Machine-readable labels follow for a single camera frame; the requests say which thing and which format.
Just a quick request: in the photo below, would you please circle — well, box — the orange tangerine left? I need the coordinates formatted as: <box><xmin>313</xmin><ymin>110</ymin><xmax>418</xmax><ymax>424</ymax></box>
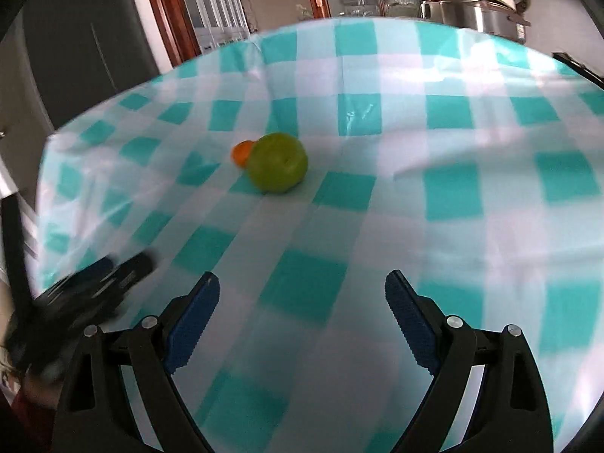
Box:
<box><xmin>230</xmin><ymin>140</ymin><xmax>255</xmax><ymax>169</ymax></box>

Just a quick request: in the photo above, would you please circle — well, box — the left green apple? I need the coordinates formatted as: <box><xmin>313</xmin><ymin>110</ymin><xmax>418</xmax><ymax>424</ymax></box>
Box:
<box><xmin>246</xmin><ymin>132</ymin><xmax>309</xmax><ymax>193</ymax></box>

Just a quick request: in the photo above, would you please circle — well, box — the teal checkered tablecloth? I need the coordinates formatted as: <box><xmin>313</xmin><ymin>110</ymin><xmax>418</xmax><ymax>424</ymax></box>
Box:
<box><xmin>37</xmin><ymin>18</ymin><xmax>603</xmax><ymax>452</ymax></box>

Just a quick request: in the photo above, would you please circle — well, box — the white rice cooker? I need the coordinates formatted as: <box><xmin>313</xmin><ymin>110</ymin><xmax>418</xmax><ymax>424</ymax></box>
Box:
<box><xmin>421</xmin><ymin>0</ymin><xmax>530</xmax><ymax>44</ymax></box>

